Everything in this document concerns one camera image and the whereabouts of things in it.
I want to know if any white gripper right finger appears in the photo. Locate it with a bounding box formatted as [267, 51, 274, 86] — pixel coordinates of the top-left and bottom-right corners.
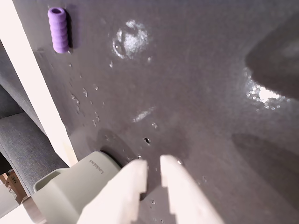
[160, 155, 225, 224]

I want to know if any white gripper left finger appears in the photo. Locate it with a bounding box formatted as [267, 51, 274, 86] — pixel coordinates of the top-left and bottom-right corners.
[77, 159, 148, 224]

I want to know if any purple ribbed pen grip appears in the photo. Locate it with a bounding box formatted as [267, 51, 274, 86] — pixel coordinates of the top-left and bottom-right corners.
[47, 7, 70, 54]

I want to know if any pale green steel mug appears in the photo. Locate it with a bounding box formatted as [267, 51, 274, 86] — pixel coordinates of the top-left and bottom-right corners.
[25, 151, 123, 224]

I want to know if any black table mat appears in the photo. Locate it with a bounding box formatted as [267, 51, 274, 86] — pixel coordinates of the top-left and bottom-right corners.
[13, 0, 299, 224]

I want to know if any brown cardboard box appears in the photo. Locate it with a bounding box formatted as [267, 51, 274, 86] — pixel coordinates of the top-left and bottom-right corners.
[0, 170, 28, 205]

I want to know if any grey fabric sofa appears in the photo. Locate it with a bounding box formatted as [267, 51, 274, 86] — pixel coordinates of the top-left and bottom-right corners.
[0, 41, 71, 196]

